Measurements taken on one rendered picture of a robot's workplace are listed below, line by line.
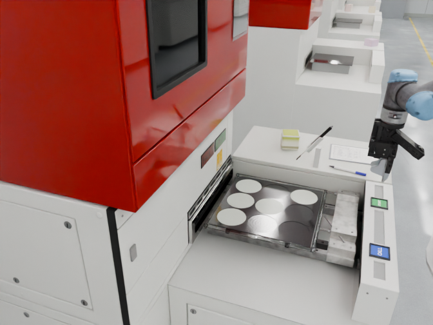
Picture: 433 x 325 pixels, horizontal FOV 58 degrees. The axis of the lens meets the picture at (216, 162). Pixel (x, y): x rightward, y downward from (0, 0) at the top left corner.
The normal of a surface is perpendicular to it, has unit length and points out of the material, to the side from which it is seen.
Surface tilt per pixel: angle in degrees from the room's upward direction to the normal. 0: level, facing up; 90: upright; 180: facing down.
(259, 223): 0
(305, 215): 0
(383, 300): 90
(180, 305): 90
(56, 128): 90
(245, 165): 90
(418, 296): 0
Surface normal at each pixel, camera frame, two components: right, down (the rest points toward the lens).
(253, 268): 0.01, -0.88
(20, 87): -0.34, 0.44
